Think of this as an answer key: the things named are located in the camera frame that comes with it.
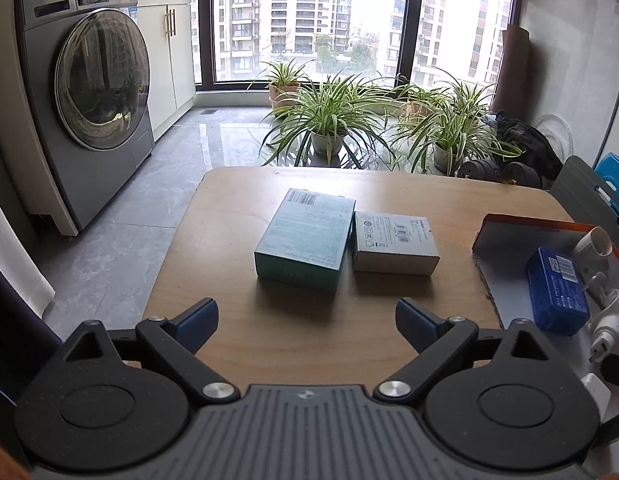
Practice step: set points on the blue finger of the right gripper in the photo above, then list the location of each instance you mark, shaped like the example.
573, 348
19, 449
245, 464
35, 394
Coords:
609, 368

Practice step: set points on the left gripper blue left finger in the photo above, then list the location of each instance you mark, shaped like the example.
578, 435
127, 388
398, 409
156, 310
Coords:
193, 327

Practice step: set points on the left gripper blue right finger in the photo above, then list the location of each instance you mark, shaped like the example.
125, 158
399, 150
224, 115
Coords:
419, 327

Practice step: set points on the blue plastic case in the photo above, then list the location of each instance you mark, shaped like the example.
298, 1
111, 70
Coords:
557, 296

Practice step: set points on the white power adapter box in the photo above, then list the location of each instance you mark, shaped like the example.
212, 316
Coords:
394, 244

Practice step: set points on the white oval plug-in socket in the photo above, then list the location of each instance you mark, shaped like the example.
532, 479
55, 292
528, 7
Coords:
591, 256

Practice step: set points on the teal cardboard box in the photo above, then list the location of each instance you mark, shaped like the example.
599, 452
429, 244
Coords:
304, 243

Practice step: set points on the white square charger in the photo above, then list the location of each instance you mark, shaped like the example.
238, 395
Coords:
599, 392

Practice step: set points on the black dumbbell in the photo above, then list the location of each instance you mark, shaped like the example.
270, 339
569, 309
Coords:
514, 173

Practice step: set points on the grey folding board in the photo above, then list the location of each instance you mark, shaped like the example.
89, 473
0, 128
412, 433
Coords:
586, 197

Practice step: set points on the blue plastic stool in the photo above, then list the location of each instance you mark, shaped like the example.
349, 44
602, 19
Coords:
608, 170

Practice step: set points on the spider plant front right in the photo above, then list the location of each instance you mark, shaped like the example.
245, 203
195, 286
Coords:
445, 126

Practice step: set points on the spider plant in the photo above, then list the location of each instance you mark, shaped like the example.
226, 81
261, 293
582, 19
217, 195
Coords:
283, 79
445, 126
343, 114

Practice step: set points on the black bag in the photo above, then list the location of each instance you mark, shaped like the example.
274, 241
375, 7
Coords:
527, 145

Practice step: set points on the spider plant front left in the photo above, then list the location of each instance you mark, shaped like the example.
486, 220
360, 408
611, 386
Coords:
343, 114

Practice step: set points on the white fan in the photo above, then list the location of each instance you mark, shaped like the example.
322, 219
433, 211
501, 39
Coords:
558, 134

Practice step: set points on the brown rolled mat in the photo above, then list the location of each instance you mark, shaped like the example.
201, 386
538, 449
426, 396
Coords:
510, 94

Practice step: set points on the spider plant back left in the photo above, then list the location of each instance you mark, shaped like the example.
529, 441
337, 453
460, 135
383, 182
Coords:
283, 79

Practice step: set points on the grey washing machine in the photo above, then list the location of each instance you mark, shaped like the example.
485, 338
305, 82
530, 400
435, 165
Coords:
87, 75

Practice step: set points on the cream cabinet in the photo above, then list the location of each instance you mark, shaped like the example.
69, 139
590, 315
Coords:
166, 27

